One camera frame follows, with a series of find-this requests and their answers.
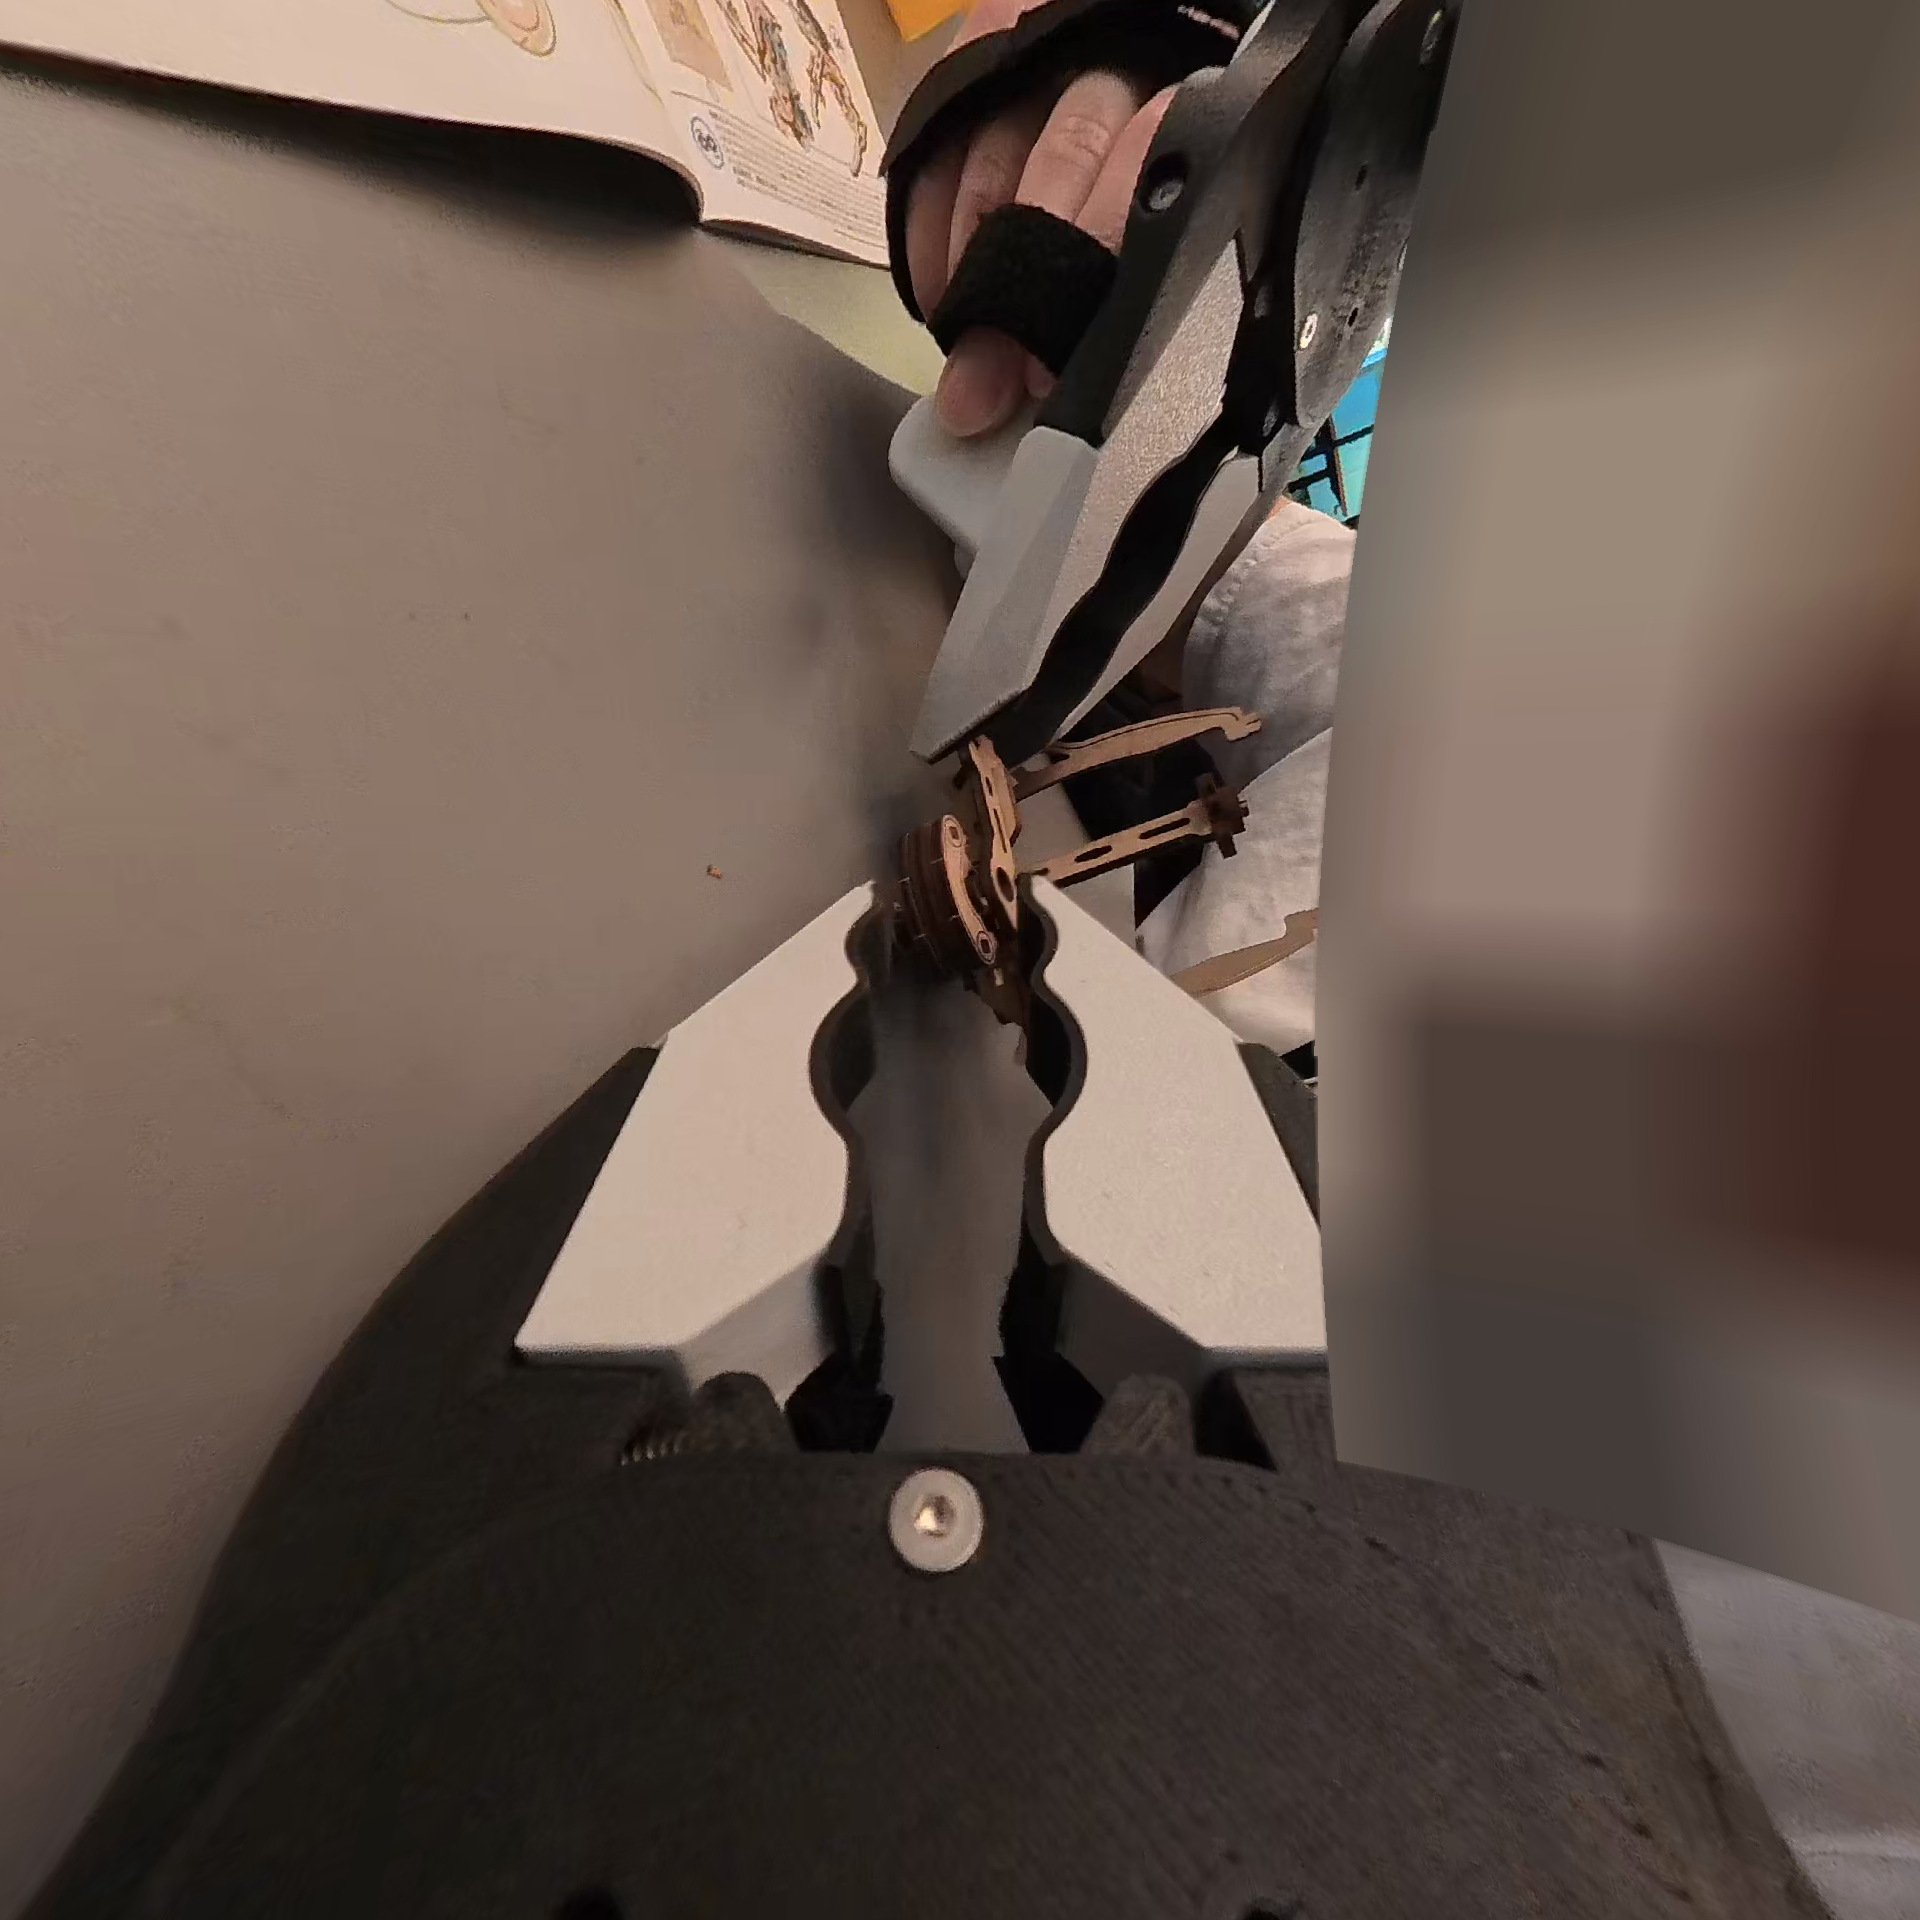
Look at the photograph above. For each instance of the person's white shirt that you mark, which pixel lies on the person's white shirt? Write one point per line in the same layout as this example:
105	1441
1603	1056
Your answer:
1276	645

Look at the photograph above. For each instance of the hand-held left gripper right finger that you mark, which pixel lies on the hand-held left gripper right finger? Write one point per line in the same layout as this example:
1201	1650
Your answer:
1184	1154

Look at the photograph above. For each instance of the pale green mat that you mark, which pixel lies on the pale green mat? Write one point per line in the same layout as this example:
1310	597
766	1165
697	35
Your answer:
839	307

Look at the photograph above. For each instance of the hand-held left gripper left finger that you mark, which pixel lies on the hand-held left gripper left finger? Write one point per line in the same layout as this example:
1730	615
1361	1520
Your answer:
704	1171

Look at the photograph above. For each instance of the person's right hand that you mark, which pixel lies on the person's right hand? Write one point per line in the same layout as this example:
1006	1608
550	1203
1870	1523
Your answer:
1072	141

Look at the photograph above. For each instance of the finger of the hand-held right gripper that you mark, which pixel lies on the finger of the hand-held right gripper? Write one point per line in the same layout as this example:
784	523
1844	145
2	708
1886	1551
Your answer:
1035	570
1219	504

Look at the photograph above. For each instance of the wooden model assembly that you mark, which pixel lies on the wooden model assembly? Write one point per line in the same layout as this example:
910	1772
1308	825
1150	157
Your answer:
961	892

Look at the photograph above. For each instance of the printed instruction booklet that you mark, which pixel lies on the printed instruction booklet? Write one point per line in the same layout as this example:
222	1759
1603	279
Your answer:
451	67

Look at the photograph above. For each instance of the yellow sheet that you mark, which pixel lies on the yellow sheet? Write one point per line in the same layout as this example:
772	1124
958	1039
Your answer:
922	11

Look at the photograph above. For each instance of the blue background board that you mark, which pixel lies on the blue background board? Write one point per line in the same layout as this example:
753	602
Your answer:
1358	402

